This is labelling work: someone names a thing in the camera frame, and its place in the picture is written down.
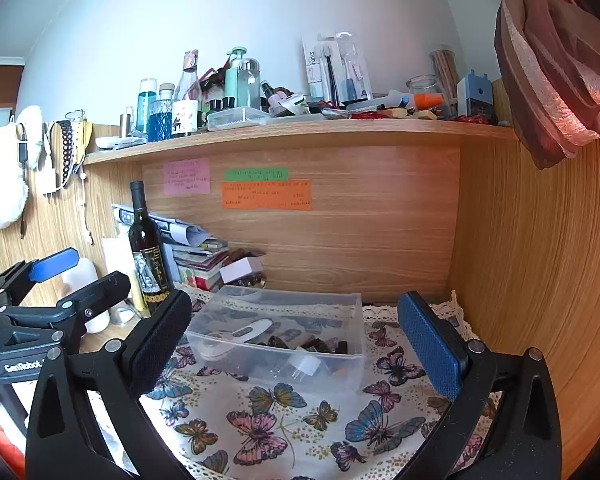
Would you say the dark brown rectangular case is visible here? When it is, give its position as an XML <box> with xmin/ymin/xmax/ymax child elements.
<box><xmin>300</xmin><ymin>338</ymin><xmax>349</xmax><ymax>356</ymax></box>

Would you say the white power plug adapter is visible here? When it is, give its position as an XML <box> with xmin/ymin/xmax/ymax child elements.
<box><xmin>288</xmin><ymin>352</ymin><xmax>322</xmax><ymax>380</ymax></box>

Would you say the white bottle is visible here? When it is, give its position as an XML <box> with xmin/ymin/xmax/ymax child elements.
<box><xmin>59</xmin><ymin>257</ymin><xmax>112</xmax><ymax>335</ymax></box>

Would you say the small round mirror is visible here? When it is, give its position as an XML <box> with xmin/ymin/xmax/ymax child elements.
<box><xmin>109</xmin><ymin>307</ymin><xmax>137</xmax><ymax>326</ymax></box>

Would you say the dark wine bottle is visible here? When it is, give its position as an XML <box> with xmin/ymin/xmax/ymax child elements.
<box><xmin>129</xmin><ymin>181</ymin><xmax>172</xmax><ymax>314</ymax></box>

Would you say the stack of papers and booklets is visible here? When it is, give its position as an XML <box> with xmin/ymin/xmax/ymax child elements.
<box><xmin>112</xmin><ymin>204</ymin><xmax>230</xmax><ymax>290</ymax></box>

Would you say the butterfly print lace cloth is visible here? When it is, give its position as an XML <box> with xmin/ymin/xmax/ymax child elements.
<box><xmin>140</xmin><ymin>306</ymin><xmax>450</xmax><ymax>479</ymax></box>

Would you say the small white box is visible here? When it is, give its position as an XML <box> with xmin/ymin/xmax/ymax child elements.
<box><xmin>220</xmin><ymin>257</ymin><xmax>263</xmax><ymax>284</ymax></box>

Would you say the white fluffy hanging item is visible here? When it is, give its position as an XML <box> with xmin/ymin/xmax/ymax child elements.
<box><xmin>0</xmin><ymin>105</ymin><xmax>43</xmax><ymax>230</ymax></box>

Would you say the clear plastic storage box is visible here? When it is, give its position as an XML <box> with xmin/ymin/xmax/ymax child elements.
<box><xmin>185</xmin><ymin>286</ymin><xmax>366</xmax><ymax>392</ymax></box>

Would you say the pink sticky note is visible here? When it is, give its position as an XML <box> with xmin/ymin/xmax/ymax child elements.
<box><xmin>162</xmin><ymin>158</ymin><xmax>211</xmax><ymax>196</ymax></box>

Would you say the wooden shelf board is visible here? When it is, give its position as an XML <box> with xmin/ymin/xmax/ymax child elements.
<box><xmin>85</xmin><ymin>119</ymin><xmax>517</xmax><ymax>165</ymax></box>

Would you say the blue glass bottle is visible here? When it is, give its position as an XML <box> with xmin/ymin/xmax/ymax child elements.
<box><xmin>147</xmin><ymin>82</ymin><xmax>175</xmax><ymax>142</ymax></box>

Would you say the green sticky note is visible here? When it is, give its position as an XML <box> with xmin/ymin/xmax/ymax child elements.
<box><xmin>225</xmin><ymin>167</ymin><xmax>289</xmax><ymax>182</ymax></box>

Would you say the orange sticky note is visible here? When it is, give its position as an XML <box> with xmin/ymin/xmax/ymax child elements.
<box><xmin>222</xmin><ymin>180</ymin><xmax>312</xmax><ymax>210</ymax></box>

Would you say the blue pencil sharpener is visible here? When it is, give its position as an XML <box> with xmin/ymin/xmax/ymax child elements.
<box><xmin>456</xmin><ymin>70</ymin><xmax>495</xmax><ymax>124</ymax></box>

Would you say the toothbrush package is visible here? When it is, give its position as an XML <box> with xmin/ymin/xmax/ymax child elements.
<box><xmin>302</xmin><ymin>32</ymin><xmax>373</xmax><ymax>106</ymax></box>

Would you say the brown striped curtain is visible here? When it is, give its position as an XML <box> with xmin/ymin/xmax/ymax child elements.
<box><xmin>494</xmin><ymin>0</ymin><xmax>600</xmax><ymax>169</ymax></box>

